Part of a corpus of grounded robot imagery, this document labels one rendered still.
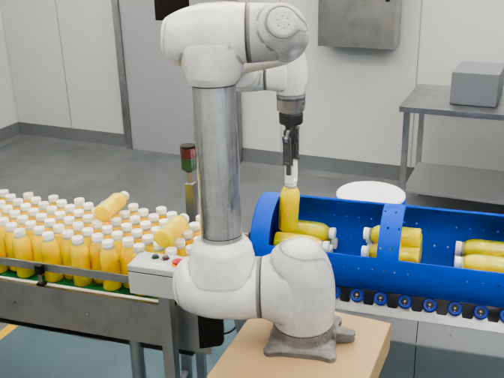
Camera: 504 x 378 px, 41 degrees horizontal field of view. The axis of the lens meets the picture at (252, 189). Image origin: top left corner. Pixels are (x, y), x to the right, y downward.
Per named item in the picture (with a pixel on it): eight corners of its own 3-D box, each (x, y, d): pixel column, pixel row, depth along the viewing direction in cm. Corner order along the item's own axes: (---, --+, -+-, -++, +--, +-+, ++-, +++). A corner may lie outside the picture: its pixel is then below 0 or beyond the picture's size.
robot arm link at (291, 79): (307, 88, 209) (266, 88, 210) (308, 38, 204) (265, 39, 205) (307, 97, 199) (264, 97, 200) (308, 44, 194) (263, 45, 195)
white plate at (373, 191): (325, 199, 266) (325, 202, 266) (394, 211, 253) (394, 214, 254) (349, 177, 288) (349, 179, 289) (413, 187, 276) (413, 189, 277)
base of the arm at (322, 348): (352, 365, 161) (352, 346, 159) (262, 356, 165) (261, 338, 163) (357, 320, 177) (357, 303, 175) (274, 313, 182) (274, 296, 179)
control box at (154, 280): (188, 302, 203) (186, 272, 199) (130, 293, 209) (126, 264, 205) (200, 286, 212) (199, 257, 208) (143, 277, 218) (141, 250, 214)
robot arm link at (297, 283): (336, 339, 161) (337, 261, 152) (261, 338, 163) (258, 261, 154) (334, 301, 176) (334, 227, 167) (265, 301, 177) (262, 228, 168)
